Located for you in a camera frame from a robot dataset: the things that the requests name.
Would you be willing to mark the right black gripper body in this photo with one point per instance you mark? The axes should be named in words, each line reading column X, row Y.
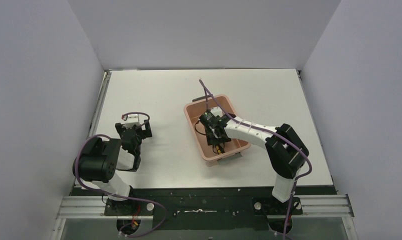
column 212, row 139

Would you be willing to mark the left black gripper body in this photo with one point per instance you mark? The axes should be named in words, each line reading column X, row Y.
column 134, row 133

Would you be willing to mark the yellow black screwdriver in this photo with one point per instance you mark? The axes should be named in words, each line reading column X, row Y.
column 218, row 149

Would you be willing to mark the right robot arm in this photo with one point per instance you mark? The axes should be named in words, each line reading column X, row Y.
column 286, row 151

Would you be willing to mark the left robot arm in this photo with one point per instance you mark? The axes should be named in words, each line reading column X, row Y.
column 99, row 159

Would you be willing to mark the pink plastic bin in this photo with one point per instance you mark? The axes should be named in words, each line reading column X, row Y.
column 233, row 148

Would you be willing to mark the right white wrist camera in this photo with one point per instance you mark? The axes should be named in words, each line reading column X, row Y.
column 217, row 111

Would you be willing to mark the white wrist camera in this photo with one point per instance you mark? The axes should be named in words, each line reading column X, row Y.
column 132, row 120
column 217, row 111

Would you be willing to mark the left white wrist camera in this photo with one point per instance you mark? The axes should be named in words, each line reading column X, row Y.
column 132, row 120

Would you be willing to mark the left aluminium side rail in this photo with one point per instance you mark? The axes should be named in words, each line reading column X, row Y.
column 99, row 104

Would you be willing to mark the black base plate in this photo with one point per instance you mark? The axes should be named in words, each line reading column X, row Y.
column 260, row 211

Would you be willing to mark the aluminium front rail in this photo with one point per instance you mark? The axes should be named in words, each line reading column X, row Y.
column 307, row 206

